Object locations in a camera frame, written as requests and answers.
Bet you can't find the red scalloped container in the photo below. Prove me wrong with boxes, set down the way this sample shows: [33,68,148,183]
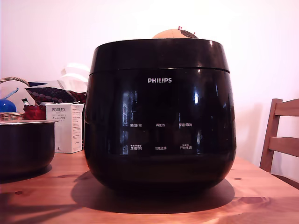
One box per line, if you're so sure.
[23,104,47,121]

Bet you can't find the white Porlex cardboard box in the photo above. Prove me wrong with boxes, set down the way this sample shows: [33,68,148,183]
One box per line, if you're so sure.
[45,102,85,154]

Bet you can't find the black Philips rice cooker body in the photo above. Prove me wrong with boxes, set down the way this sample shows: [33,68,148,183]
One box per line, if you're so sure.
[84,68,237,194]

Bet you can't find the blue ribbon strip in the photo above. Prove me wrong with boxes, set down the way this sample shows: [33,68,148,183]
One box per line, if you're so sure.
[1,87,19,100]

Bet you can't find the black rice cooker lid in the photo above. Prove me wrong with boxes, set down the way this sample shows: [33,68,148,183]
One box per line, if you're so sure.
[89,39,231,76]

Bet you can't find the tan cork globe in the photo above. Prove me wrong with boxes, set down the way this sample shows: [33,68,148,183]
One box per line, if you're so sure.
[151,26,199,41]

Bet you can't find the blue ball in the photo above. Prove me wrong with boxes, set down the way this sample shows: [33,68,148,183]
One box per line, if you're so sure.
[0,99,17,113]

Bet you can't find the wooden chair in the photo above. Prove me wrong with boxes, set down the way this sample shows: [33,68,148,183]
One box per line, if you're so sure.
[259,98,299,186]

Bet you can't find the dark patterned red cushion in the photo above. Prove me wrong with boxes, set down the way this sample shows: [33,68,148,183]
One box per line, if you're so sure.
[25,86,87,105]

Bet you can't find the woven wicker basket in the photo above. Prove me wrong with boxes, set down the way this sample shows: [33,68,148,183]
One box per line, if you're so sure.
[0,77,31,122]

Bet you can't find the black inner cooking pot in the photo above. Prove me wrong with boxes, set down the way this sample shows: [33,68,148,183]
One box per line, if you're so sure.
[0,120,57,176]

